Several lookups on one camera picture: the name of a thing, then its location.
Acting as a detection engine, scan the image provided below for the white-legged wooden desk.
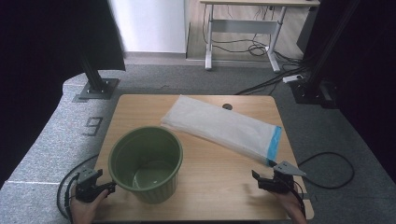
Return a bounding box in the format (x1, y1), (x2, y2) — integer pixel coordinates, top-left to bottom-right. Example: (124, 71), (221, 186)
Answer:
(199, 0), (321, 74)

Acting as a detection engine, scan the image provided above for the white power strip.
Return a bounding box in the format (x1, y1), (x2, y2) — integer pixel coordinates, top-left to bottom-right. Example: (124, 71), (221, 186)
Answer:
(282, 74), (304, 84)

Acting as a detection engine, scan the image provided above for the black curtain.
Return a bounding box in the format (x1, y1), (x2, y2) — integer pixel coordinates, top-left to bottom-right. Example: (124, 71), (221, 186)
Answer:
(0, 0), (126, 188)
(297, 0), (396, 185)

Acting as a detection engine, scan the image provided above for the person's left hand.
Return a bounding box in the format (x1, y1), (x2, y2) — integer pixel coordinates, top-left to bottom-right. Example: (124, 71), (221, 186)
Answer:
(70, 189), (110, 224)

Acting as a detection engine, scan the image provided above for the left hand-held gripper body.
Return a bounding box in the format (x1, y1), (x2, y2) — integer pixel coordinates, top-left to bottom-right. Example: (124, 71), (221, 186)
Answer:
(74, 167), (104, 203)

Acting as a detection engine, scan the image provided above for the white bag with blue band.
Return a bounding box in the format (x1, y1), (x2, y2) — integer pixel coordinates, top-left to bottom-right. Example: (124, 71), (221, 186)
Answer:
(160, 94), (283, 167)

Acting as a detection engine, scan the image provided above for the left hand-held gripper black cable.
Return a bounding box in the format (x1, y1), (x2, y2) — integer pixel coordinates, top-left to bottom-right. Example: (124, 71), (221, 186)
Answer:
(64, 173), (80, 224)

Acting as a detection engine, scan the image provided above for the black curved floor cable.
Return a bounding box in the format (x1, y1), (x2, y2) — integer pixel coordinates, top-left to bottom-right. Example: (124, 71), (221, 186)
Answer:
(56, 153), (100, 220)

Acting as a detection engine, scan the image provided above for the right hand-held gripper black cable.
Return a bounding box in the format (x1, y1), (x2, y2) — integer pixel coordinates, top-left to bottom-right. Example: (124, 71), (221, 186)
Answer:
(290, 181), (307, 218)

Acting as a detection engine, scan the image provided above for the person's right hand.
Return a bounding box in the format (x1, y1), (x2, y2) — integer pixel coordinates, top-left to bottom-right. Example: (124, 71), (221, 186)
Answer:
(274, 189), (307, 224)

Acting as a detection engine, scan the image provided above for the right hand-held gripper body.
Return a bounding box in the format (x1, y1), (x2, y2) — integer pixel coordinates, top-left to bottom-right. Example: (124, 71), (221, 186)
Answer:
(264, 161), (307, 194)

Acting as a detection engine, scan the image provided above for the hand-held gripper black cable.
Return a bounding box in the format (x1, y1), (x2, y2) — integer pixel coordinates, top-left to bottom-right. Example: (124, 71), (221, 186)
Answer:
(290, 181), (307, 218)
(64, 173), (80, 224)

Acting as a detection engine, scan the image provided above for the green plastic trash bin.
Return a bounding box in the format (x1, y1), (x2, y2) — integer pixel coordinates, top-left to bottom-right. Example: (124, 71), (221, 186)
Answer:
(107, 125), (184, 205)

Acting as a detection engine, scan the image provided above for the bundle of black floor cables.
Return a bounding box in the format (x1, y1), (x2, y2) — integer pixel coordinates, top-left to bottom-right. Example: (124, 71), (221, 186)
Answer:
(234, 49), (312, 96)

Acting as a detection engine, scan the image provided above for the black metal stand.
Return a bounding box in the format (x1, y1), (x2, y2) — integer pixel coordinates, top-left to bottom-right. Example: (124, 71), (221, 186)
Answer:
(78, 55), (120, 101)
(289, 0), (362, 109)

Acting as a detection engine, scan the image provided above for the black looped floor cable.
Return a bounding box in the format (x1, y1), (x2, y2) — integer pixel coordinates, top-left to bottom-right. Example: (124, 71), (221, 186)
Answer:
(297, 151), (356, 190)

